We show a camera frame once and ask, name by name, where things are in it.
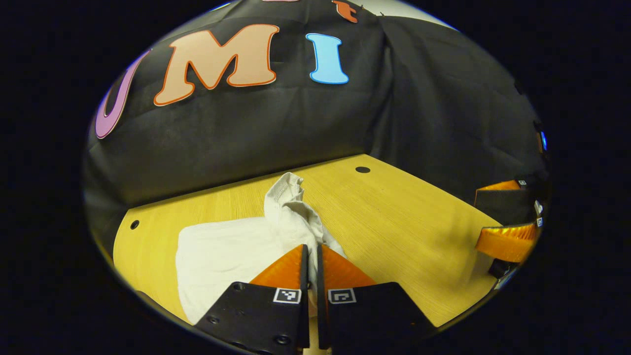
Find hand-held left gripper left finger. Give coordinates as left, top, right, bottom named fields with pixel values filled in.
left=193, top=244, right=311, bottom=355

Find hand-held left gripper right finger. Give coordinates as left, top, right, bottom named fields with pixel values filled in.
left=316, top=244, right=438, bottom=352

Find white jeans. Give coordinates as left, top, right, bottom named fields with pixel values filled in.
left=175, top=172, right=348, bottom=326

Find black backdrop cloth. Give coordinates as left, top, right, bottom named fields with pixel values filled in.
left=83, top=0, right=550, bottom=247

